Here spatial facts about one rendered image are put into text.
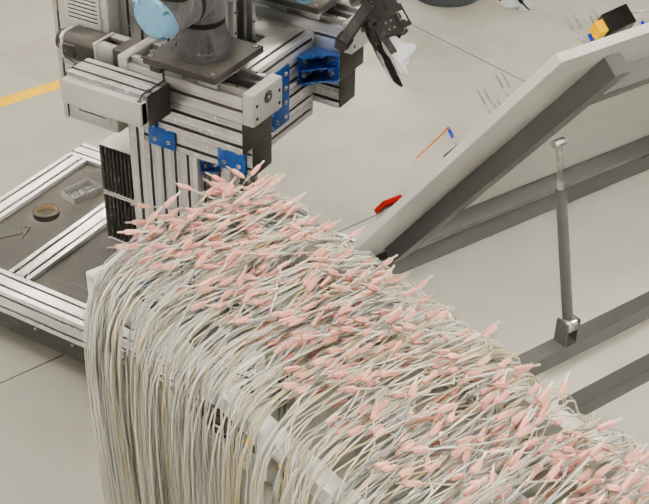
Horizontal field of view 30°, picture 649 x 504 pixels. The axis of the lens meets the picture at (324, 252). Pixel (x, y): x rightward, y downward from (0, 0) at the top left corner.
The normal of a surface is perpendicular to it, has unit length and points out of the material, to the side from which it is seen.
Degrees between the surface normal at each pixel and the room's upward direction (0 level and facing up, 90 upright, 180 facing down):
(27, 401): 0
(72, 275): 0
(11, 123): 0
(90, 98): 90
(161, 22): 97
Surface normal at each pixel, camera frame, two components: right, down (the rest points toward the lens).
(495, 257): 0.02, -0.82
